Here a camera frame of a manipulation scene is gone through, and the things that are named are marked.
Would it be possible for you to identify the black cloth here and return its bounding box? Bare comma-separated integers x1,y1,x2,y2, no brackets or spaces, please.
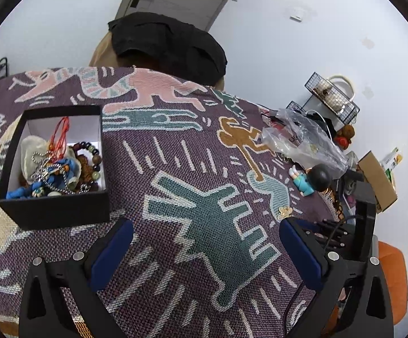
108,12,228,82

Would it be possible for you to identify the open cardboard box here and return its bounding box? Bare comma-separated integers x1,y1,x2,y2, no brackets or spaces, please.
356,150,399,213

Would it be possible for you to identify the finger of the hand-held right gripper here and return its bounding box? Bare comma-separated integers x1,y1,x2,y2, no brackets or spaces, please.
306,218,357,251

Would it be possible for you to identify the large black wire basket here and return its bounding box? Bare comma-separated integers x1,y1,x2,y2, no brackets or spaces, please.
304,72,361,126

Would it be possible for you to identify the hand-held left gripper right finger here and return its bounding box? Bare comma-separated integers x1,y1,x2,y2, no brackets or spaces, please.
279,216,397,338

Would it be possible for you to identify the white shell pendant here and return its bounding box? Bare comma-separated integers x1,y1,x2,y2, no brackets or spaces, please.
21,135,48,177

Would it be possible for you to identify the purple printed blanket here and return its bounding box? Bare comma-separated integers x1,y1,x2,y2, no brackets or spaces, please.
0,65,342,338

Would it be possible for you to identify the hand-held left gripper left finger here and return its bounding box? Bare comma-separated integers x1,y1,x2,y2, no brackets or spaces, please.
18,217,135,338

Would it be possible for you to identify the small black wire basket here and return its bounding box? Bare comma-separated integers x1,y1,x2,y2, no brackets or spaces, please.
286,101,311,117

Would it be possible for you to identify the brown and red plush toy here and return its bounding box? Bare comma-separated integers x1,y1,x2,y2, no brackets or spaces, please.
333,123,356,149

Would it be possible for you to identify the green and white packet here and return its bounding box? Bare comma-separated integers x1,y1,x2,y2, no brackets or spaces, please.
380,146,404,184

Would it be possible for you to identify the orange stool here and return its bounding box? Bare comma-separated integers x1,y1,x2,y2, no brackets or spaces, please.
376,241,407,325

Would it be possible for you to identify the clear plastic bag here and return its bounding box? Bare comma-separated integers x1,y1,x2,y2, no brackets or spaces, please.
262,108,349,174

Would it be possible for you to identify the black-haired doll figurine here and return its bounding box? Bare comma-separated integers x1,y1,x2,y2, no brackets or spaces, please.
288,164,332,197

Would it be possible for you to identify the red cord necklace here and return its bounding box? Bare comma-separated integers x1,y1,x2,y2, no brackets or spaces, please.
47,116,71,160

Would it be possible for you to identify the silver ball chain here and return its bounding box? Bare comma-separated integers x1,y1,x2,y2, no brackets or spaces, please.
31,151,71,195

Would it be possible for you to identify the green and dark bead bracelet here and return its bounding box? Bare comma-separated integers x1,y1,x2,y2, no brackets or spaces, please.
68,141,103,184

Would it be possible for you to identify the white handled bag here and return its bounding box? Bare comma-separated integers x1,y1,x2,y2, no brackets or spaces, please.
317,75,356,114

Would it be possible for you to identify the brown bead bracelet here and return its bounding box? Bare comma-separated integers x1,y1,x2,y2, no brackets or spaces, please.
73,155,96,184

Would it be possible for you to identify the black jewelry box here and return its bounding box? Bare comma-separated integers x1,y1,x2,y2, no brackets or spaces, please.
0,104,112,232

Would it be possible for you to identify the black cable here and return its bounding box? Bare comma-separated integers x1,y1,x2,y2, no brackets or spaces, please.
282,277,307,338

